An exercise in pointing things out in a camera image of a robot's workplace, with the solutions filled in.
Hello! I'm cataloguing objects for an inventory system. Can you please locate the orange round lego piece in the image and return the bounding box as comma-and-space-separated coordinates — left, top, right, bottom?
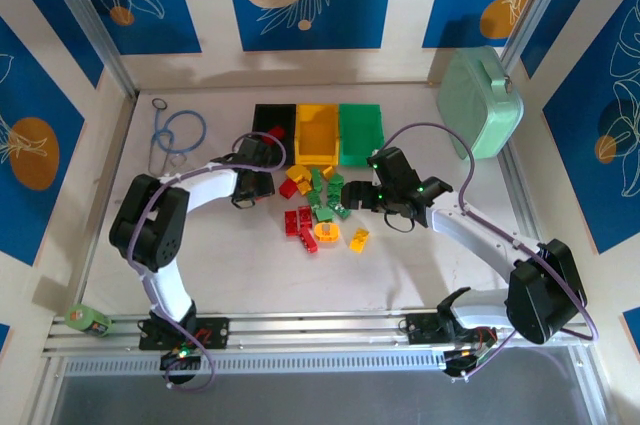
313, 221, 342, 244

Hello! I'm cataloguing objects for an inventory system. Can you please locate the green plastic bin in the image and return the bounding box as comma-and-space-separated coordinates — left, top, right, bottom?
338, 102, 386, 169

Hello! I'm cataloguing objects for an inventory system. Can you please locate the long red lego brick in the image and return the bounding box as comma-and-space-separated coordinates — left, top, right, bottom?
298, 226, 321, 256

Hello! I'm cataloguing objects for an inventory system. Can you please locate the black plastic bin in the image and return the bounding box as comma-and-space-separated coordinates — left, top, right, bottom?
251, 103, 297, 166

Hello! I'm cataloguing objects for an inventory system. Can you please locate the yellow plastic bin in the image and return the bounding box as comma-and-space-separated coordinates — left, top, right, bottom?
293, 103, 342, 167

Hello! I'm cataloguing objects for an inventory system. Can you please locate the blue stethoscope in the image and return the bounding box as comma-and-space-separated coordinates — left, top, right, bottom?
147, 97, 209, 177

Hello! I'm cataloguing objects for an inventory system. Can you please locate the mint green carry case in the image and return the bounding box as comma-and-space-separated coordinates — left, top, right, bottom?
435, 44, 525, 161

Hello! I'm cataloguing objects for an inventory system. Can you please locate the green cylinder with label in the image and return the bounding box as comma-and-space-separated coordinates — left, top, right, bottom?
64, 303, 114, 339

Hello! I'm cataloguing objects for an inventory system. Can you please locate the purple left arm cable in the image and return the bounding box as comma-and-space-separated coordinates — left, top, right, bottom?
124, 131, 289, 394

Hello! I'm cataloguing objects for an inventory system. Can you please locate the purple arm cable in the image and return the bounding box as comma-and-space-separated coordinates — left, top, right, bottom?
382, 122, 601, 386
124, 131, 289, 394

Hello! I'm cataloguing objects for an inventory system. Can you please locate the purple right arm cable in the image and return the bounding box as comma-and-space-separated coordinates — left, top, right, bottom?
382, 122, 601, 386

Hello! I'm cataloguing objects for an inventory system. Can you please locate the aluminium side rail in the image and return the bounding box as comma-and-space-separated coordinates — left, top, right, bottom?
499, 144, 561, 309
74, 92, 140, 319

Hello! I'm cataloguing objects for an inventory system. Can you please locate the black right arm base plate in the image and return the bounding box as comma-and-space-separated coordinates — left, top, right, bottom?
405, 312, 499, 346

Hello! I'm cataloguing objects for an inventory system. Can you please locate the aluminium mounting rail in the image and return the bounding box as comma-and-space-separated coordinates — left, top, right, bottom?
42, 309, 596, 361

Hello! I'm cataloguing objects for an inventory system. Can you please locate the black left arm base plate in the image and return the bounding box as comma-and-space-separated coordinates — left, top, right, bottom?
138, 317, 232, 351

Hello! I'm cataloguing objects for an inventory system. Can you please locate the slotted grey cable duct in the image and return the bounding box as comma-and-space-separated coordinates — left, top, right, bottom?
62, 350, 454, 377

